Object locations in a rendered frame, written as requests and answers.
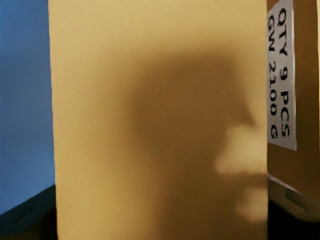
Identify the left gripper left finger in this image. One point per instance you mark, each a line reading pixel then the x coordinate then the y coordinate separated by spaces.
pixel 33 219

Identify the yellow cardboard carton side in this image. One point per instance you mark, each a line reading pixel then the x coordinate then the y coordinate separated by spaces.
pixel 159 119
pixel 293 94

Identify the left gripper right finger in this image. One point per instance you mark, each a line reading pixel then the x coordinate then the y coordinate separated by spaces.
pixel 291 215

